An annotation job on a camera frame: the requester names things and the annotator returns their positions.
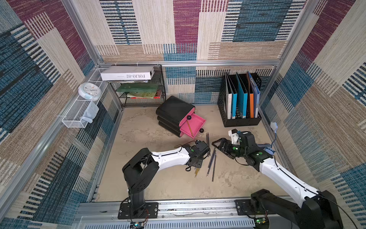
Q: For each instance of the orange binder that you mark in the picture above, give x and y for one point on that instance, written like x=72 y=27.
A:
x=251 y=96

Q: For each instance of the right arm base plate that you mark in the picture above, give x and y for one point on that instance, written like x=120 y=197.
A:
x=245 y=207

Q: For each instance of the white round clock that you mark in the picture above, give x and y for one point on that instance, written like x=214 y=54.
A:
x=89 y=91

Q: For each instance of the dark blue binder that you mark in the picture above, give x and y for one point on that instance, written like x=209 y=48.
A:
x=255 y=85

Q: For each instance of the white folio box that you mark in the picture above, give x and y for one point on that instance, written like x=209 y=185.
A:
x=122 y=73

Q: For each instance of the black plastic file organizer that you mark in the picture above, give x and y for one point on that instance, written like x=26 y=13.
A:
x=225 y=104

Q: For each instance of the black pink drawer unit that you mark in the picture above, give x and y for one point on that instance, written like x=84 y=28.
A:
x=170 y=113

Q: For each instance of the dark blue pencil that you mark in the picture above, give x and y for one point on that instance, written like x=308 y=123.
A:
x=212 y=158
x=214 y=166
x=208 y=170

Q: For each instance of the white wire basket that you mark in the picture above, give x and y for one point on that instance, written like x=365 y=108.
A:
x=72 y=117

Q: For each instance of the light blue cloth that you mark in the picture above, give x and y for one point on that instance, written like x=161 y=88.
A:
x=90 y=113

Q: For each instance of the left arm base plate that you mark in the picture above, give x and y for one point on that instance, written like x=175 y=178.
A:
x=148 y=211

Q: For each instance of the light blue binder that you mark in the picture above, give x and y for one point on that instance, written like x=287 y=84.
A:
x=241 y=96
x=234 y=96

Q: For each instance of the pink top drawer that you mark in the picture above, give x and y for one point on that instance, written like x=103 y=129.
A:
x=184 y=118

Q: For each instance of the pink drawer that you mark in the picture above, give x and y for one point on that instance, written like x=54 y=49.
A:
x=196 y=123
x=184 y=118

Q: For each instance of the pink middle drawer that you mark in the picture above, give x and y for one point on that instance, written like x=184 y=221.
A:
x=196 y=123

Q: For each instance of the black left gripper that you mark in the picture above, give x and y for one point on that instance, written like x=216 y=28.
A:
x=200 y=164

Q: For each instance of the green book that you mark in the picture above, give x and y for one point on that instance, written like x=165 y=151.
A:
x=138 y=87

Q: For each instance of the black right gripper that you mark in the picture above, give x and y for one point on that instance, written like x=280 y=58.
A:
x=228 y=147

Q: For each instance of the black mesh shelf rack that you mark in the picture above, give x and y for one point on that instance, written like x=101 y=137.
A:
x=141 y=93

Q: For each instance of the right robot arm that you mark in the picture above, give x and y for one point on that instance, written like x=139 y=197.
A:
x=309 y=207

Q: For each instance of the blue white cable connector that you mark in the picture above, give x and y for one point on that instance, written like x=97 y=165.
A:
x=274 y=127

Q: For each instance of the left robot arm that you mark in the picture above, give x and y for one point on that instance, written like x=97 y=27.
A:
x=141 y=169

